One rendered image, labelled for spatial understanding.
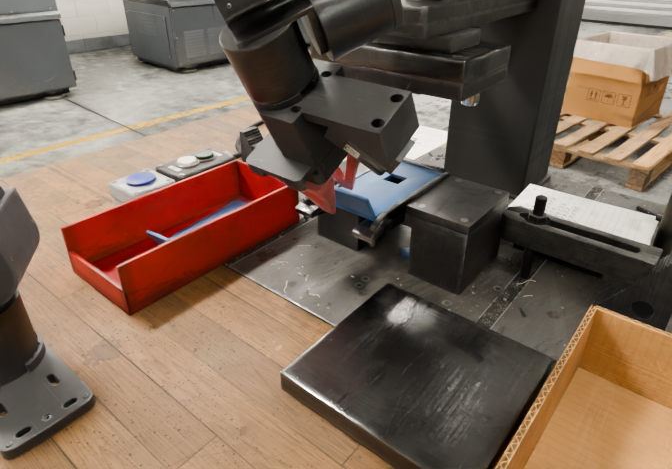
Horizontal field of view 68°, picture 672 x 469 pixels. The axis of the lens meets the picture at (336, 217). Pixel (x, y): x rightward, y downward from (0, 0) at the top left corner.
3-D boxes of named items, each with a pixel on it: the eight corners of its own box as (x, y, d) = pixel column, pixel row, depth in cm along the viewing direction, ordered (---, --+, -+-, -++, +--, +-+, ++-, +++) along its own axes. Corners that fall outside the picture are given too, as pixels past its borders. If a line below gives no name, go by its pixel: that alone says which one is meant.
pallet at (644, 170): (562, 109, 415) (566, 91, 408) (701, 139, 352) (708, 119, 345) (484, 145, 342) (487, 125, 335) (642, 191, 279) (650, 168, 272)
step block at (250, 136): (244, 186, 77) (239, 131, 72) (258, 180, 79) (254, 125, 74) (274, 199, 73) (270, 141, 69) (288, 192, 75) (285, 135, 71)
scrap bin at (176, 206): (73, 272, 57) (59, 227, 54) (240, 196, 74) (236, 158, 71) (130, 316, 50) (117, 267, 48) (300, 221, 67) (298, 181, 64)
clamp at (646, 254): (488, 271, 57) (503, 193, 52) (501, 258, 60) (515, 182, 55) (632, 327, 49) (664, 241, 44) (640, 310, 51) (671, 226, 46)
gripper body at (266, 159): (372, 113, 45) (349, 43, 39) (306, 197, 41) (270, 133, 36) (317, 99, 48) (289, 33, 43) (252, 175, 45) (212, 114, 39)
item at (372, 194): (312, 205, 53) (311, 180, 52) (392, 162, 64) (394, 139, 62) (365, 226, 49) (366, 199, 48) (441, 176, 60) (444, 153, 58)
